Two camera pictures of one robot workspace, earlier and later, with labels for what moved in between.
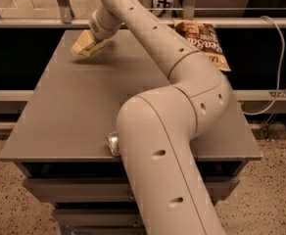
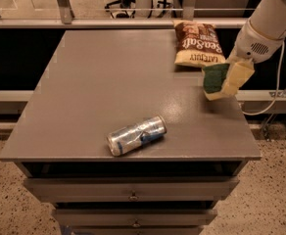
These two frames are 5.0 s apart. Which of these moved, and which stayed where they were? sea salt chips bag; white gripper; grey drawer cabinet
Moved: white gripper
Stayed: sea salt chips bag; grey drawer cabinet
